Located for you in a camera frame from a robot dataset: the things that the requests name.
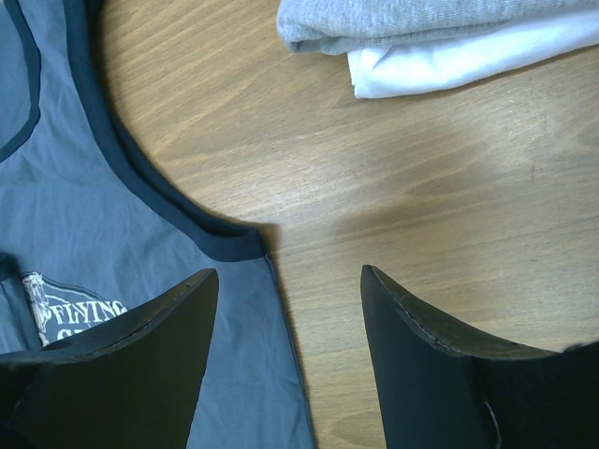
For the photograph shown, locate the blue printed tank top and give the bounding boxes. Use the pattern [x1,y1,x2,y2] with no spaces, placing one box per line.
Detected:
[1,1,315,448]

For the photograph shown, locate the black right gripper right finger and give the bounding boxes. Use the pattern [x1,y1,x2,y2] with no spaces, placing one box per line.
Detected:
[360,265,598,448]

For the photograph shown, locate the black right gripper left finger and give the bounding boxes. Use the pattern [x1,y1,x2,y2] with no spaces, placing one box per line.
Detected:
[1,269,218,448]

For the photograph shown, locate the grey folded tank top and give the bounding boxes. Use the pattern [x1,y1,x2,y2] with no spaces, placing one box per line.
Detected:
[276,0,598,55]

